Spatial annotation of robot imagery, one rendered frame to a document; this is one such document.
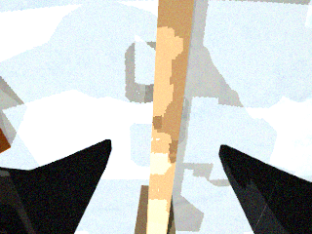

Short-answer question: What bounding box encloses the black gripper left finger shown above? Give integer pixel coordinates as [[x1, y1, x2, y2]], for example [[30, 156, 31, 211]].
[[0, 139, 112, 234]]

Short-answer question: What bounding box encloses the long tan wooden rail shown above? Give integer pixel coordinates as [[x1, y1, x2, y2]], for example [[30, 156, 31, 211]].
[[146, 0, 194, 234]]

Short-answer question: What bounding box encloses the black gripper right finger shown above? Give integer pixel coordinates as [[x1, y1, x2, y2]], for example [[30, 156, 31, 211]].
[[218, 144, 312, 234]]

